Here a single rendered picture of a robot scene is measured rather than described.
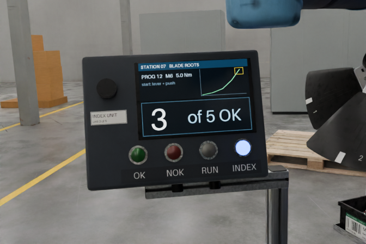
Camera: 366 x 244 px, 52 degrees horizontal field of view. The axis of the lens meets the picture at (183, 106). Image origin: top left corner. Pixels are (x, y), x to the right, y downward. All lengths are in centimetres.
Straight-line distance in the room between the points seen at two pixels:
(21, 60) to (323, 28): 494
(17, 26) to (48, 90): 241
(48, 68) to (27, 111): 215
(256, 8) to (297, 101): 628
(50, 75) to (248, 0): 847
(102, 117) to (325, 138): 77
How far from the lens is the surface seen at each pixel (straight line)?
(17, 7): 676
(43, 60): 876
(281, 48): 654
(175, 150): 53
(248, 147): 55
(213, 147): 53
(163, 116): 53
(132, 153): 53
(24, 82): 675
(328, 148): 114
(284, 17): 37
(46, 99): 884
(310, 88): 147
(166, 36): 834
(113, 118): 54
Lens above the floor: 127
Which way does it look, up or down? 10 degrees down
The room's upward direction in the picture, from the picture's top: 2 degrees counter-clockwise
